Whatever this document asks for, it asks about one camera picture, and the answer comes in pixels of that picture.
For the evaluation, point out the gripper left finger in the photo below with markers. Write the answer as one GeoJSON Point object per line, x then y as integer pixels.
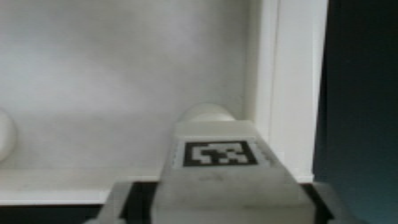
{"type": "Point", "coordinates": [126, 207]}

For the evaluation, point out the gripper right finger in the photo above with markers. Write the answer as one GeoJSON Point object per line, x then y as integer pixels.
{"type": "Point", "coordinates": [332, 212]}

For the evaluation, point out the white table leg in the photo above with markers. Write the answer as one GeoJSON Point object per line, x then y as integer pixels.
{"type": "Point", "coordinates": [226, 184]}

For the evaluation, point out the white square table top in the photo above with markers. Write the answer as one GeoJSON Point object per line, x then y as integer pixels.
{"type": "Point", "coordinates": [110, 63]}

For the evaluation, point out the white U-shaped obstacle fence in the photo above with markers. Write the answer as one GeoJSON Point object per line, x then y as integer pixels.
{"type": "Point", "coordinates": [281, 102]}

